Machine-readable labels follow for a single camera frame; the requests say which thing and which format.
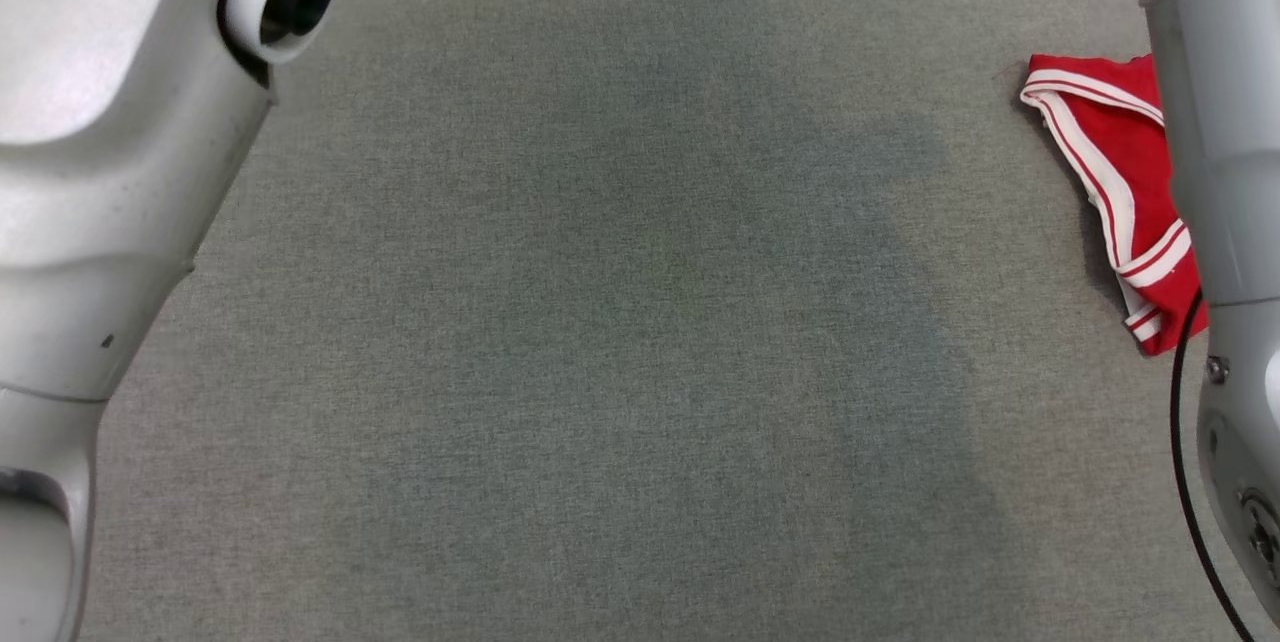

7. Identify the teal plug camera cable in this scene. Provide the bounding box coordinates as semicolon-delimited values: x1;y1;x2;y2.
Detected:
1169;287;1257;642

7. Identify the red and white jersey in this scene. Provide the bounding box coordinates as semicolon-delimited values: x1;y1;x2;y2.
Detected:
1020;54;1209;358

